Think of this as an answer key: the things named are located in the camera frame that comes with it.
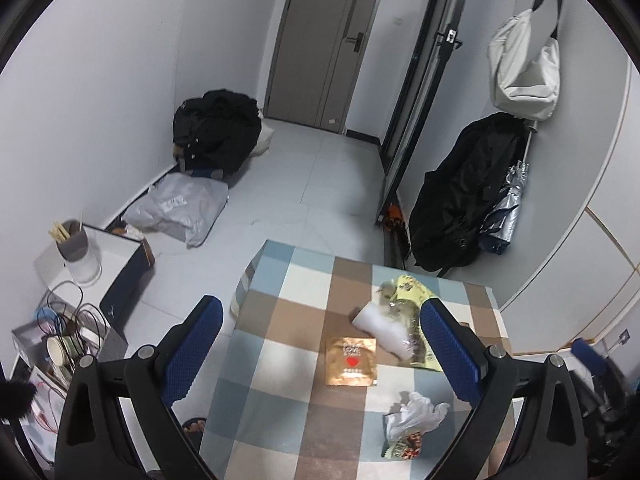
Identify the white hanging bag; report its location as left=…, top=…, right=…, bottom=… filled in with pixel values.
left=487, top=9, right=561, bottom=122

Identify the grey plastic bag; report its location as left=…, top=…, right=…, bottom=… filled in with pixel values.
left=122, top=174, right=229, bottom=248

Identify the open dark blue box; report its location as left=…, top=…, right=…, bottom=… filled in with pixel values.
left=35, top=224, right=153, bottom=332

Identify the grey door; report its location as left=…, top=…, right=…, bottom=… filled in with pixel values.
left=265, top=0, right=378, bottom=133

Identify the hanging black coat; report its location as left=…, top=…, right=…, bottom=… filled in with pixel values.
left=409, top=113, right=527, bottom=272

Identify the printed snack wrapper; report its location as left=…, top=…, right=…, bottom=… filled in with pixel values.
left=382, top=431, right=423, bottom=460

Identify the black framed glass door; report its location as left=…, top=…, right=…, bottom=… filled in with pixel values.
left=376, top=0, right=465, bottom=223

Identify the white tissue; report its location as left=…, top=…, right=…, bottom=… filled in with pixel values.
left=384, top=392, right=450, bottom=443

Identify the silver folded umbrella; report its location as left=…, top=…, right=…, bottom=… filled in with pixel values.
left=478, top=119, right=538, bottom=256

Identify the beige bag on floor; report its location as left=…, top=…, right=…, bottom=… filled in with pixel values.
left=250, top=122, right=274, bottom=157

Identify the black clothes pile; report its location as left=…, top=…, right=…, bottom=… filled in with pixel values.
left=172, top=89, right=262, bottom=177

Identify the large yellow snack bag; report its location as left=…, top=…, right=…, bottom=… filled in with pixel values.
left=378, top=274, right=442, bottom=372

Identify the checkered blanket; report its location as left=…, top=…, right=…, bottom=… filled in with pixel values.
left=199, top=238, right=516, bottom=480

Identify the grey chopstick holder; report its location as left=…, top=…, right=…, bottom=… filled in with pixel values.
left=49, top=219, right=89, bottom=262

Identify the gold heart sachet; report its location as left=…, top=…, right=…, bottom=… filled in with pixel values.
left=326, top=337, right=378, bottom=387

